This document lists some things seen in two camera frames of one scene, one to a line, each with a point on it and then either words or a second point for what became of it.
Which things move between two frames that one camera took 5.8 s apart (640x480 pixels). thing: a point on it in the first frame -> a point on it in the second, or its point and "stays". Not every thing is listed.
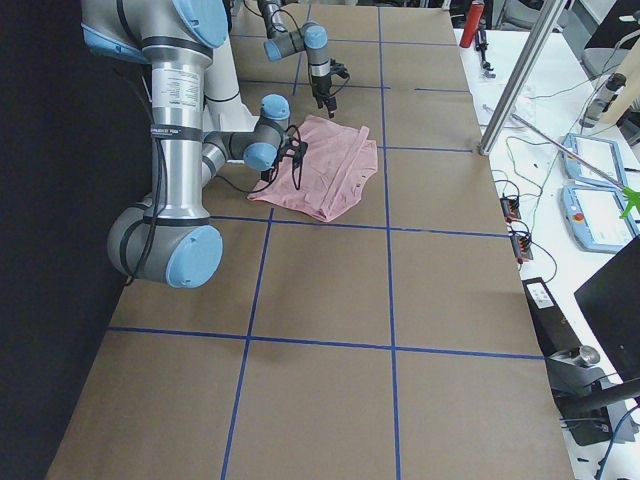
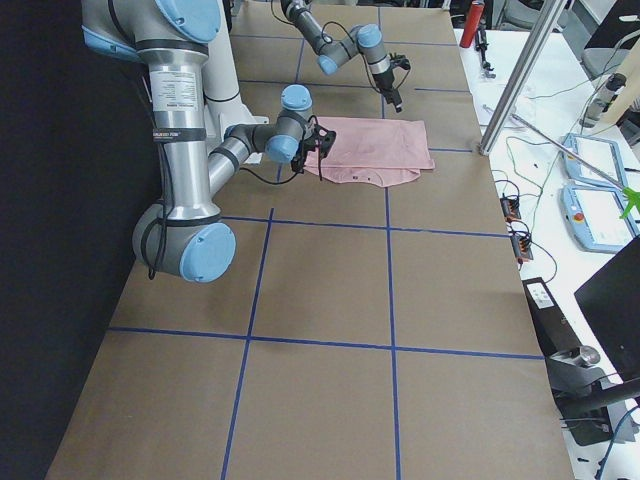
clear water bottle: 613,85 stays
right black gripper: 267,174 -> 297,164
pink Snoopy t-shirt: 328,178 -> 371,151
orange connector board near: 522,247 stays
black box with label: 553,329 stays
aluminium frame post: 523,76 stays
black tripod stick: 481,44 stays
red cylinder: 472,25 stays
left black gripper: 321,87 -> 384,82
